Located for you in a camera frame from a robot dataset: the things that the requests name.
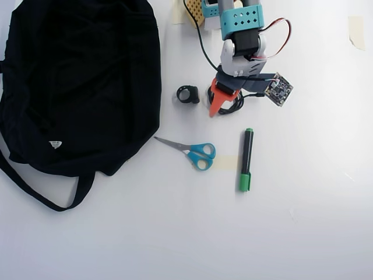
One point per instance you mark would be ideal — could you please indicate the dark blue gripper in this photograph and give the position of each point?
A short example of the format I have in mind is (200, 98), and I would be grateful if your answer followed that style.
(220, 94)

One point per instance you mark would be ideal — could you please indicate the black cloth bag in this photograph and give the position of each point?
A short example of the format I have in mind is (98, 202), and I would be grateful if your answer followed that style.
(75, 87)

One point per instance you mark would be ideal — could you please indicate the beige masking tape strip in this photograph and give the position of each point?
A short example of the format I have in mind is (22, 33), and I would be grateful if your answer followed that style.
(357, 32)
(177, 13)
(228, 162)

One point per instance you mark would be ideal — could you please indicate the black marker with green cap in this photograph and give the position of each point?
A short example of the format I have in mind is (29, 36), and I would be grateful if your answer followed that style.
(246, 157)

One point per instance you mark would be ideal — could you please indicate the yellow perforated block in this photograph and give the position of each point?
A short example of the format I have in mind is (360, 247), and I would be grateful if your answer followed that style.
(194, 11)

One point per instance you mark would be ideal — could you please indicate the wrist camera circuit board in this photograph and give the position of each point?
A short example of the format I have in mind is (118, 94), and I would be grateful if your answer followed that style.
(278, 90)

